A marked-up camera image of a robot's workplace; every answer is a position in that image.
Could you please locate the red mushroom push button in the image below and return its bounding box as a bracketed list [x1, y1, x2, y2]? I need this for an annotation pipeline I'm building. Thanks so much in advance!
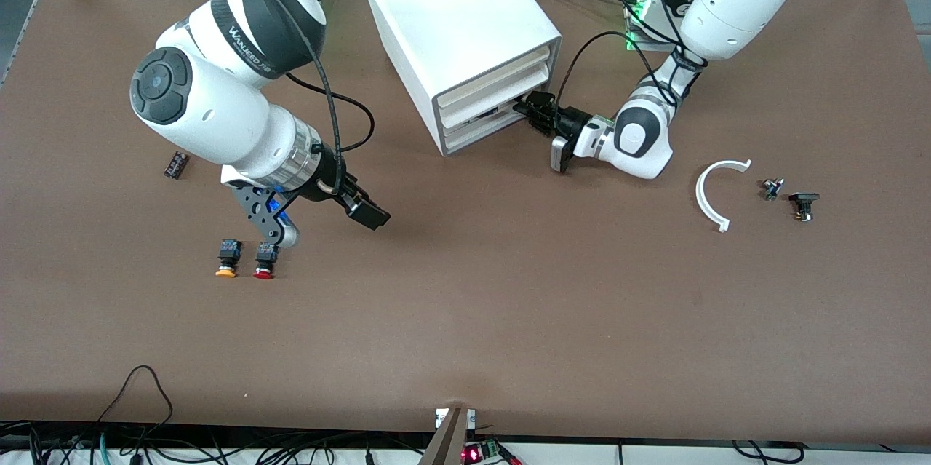
[252, 240, 281, 282]

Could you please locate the yellow mushroom push button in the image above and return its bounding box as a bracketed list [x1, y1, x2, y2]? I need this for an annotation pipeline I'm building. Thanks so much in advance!
[214, 237, 244, 280]

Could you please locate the small circuit board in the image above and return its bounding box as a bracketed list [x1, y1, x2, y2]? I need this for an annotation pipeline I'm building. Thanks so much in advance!
[462, 438, 522, 465]

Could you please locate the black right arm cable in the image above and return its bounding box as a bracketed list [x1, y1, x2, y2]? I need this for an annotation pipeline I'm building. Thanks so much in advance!
[217, 0, 376, 194]

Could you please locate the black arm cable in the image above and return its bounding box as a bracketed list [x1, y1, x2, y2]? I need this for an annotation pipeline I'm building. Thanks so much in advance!
[217, 0, 376, 194]
[556, 0, 703, 114]

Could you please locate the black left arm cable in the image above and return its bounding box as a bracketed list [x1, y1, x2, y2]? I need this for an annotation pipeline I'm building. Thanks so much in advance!
[556, 0, 703, 114]

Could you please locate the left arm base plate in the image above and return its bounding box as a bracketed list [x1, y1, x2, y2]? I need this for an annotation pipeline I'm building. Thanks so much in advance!
[623, 0, 688, 53]

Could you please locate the white curved plastic bracket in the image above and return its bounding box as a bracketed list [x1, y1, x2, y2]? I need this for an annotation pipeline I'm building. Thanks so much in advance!
[695, 158, 753, 234]

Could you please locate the white metal bracket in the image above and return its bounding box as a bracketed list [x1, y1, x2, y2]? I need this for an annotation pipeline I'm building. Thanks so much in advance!
[434, 408, 476, 430]

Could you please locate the small black switch component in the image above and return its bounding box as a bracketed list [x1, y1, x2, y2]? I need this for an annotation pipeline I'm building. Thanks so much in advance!
[788, 191, 822, 223]

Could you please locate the black looped cable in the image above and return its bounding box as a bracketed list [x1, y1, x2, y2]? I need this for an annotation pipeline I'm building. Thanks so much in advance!
[96, 365, 175, 445]

